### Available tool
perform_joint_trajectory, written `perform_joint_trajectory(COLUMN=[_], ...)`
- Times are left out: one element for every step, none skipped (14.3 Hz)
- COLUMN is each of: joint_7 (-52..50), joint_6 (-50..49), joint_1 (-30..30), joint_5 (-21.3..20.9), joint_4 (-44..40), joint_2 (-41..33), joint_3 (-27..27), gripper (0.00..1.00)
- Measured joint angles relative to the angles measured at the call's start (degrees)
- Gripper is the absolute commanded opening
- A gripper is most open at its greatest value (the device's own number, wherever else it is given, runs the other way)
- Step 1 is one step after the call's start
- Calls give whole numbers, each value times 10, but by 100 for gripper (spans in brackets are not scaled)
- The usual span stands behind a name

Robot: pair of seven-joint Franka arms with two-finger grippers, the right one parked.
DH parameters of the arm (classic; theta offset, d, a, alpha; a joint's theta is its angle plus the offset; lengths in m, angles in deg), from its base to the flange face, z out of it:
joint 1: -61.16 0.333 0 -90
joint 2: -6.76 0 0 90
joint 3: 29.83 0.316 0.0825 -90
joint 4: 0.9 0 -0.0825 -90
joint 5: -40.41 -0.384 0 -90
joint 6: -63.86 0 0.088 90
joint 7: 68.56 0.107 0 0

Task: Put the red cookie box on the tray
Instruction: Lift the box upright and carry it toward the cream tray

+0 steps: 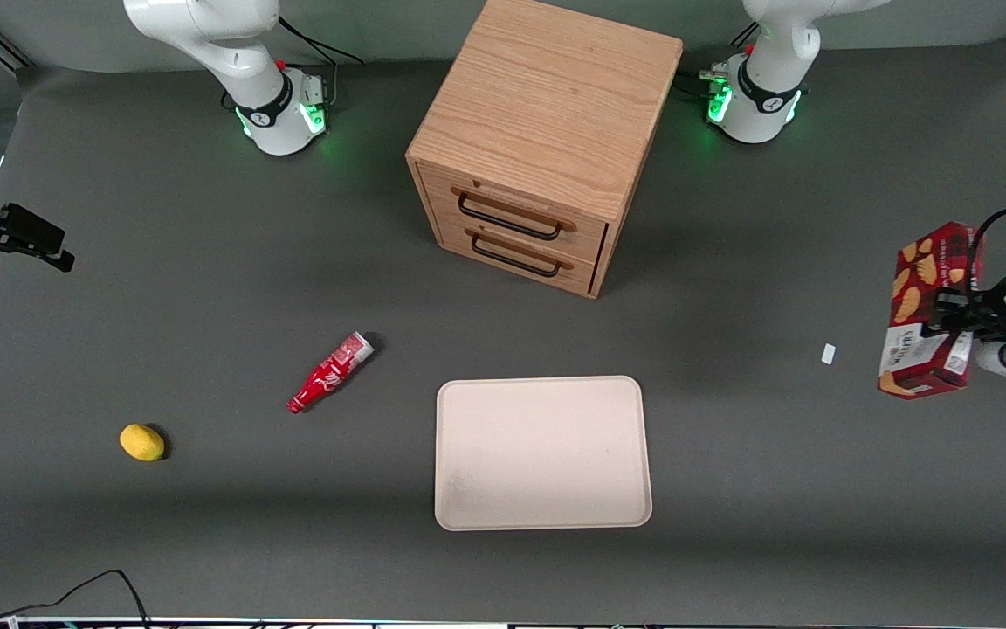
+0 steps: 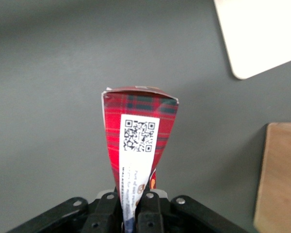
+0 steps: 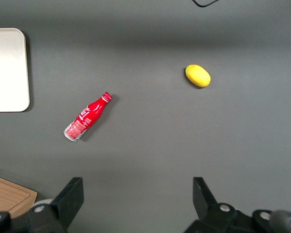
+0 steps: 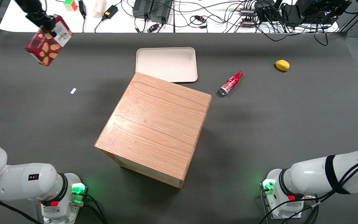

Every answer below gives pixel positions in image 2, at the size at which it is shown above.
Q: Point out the red plaid cookie box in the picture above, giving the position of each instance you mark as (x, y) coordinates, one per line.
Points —
(138, 136)

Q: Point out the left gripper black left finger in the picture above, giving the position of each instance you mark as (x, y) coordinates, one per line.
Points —
(104, 213)

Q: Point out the wooden two-drawer cabinet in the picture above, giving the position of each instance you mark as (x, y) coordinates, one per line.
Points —
(281, 179)

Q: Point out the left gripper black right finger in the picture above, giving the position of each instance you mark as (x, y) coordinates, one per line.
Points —
(150, 213)

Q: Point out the cream rectangular tray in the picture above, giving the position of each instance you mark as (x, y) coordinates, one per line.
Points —
(259, 34)

